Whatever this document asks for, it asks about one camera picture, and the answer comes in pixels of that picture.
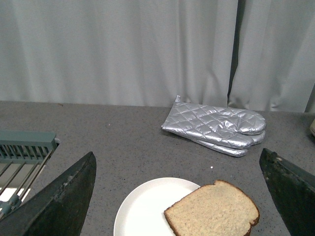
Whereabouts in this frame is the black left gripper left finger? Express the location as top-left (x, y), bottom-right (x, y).
top-left (0, 152), bottom-right (96, 236)

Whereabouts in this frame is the cream toaster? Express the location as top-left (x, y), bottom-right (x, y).
top-left (310, 119), bottom-right (315, 137)

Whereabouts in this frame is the slice of brown bread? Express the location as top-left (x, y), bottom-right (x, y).
top-left (164, 180), bottom-right (260, 236)

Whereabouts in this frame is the white curtain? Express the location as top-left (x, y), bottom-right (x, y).
top-left (0, 0), bottom-right (238, 107)
top-left (228, 0), bottom-right (315, 112)

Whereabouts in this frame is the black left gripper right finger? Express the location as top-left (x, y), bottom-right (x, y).
top-left (259, 148), bottom-right (315, 236)

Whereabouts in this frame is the upper silver oven mitt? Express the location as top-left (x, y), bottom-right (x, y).
top-left (161, 95), bottom-right (266, 148)

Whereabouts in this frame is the white round plate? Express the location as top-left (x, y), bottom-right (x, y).
top-left (114, 177), bottom-right (201, 236)

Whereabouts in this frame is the left white curtain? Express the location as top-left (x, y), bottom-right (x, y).
top-left (0, 0), bottom-right (238, 107)

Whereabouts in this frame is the silver oven mitt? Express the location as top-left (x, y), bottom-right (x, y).
top-left (161, 95), bottom-right (266, 148)
top-left (194, 131), bottom-right (266, 157)

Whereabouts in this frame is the lower silver oven mitt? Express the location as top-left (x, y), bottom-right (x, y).
top-left (194, 131), bottom-right (266, 157)

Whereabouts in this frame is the right white curtain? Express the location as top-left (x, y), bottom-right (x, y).
top-left (228, 0), bottom-right (315, 112)

